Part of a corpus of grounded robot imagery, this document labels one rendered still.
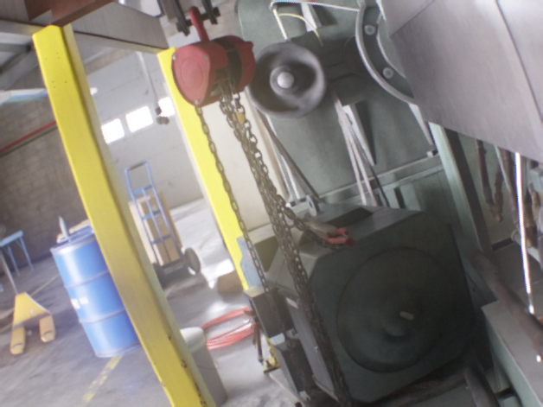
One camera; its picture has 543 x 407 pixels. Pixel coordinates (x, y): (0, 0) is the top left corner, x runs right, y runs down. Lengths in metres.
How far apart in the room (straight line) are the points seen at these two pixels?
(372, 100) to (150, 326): 1.23
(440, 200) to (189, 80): 1.33
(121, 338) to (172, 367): 3.20
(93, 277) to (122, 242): 3.18
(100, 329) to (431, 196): 3.11
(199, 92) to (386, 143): 1.20
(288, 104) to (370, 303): 0.97
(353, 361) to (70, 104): 1.01
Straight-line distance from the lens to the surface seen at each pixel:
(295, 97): 2.59
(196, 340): 3.41
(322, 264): 1.81
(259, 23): 2.74
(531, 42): 0.78
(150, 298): 1.97
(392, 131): 2.73
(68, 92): 1.97
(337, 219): 2.06
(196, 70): 1.66
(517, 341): 1.49
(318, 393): 2.16
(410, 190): 2.72
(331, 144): 2.72
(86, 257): 5.13
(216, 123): 7.95
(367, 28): 2.48
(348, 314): 1.84
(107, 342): 5.26
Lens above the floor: 1.21
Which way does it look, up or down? 7 degrees down
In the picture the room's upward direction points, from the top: 21 degrees counter-clockwise
